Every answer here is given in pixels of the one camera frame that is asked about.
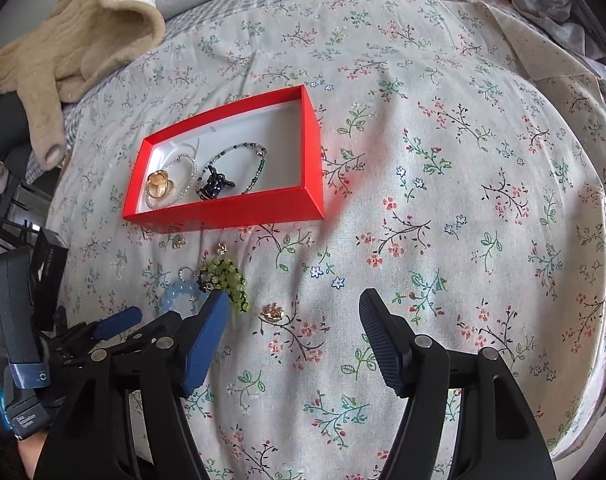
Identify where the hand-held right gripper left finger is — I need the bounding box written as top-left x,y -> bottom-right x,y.
33,290 -> 231,480

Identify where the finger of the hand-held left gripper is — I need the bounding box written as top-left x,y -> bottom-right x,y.
116,311 -> 184,357
53,307 -> 144,361

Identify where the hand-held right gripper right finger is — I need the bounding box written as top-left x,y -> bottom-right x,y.
358,288 -> 556,480

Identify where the light blue bead bracelet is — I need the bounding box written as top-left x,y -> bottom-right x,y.
158,282 -> 209,319

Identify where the green bead bracelet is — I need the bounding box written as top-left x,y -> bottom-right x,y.
198,256 -> 254,314

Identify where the red cardboard box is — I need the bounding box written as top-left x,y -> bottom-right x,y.
122,85 -> 326,233

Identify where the person's left forearm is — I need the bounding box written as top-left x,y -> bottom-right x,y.
0,430 -> 50,480

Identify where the gold flower earring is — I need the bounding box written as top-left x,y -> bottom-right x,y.
259,302 -> 287,324

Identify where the black metal rack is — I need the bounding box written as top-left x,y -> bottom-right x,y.
0,180 -> 60,252

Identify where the large gold earring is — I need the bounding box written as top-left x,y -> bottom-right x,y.
146,170 -> 177,199

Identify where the dark blue charm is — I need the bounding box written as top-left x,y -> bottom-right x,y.
197,165 -> 237,201

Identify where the floral bed sheet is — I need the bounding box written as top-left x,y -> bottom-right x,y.
26,0 -> 606,480

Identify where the dark grey chair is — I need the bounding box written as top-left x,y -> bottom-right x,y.
0,92 -> 45,186

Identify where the beige knitted sweater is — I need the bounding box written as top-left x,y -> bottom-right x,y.
0,0 -> 166,169

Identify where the cream dotted cloth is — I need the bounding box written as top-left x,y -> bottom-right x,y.
475,2 -> 602,92

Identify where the white pearl bracelet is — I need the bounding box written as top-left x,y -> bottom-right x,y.
146,152 -> 200,208

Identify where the green beaded necklace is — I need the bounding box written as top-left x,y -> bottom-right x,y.
195,142 -> 269,196

